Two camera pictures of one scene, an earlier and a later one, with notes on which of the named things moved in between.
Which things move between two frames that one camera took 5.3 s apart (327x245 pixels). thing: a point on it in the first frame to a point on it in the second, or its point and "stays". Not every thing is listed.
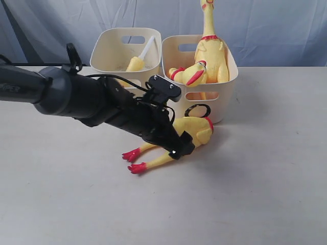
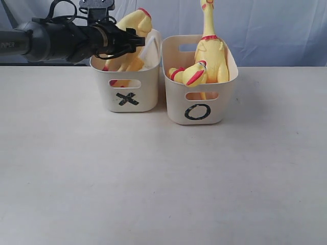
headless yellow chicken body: x=199 y=129 to x=140 y=20
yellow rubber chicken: x=194 y=75 stays
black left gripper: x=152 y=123 to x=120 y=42
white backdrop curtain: x=264 y=33 stays
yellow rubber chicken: x=211 y=49 stays
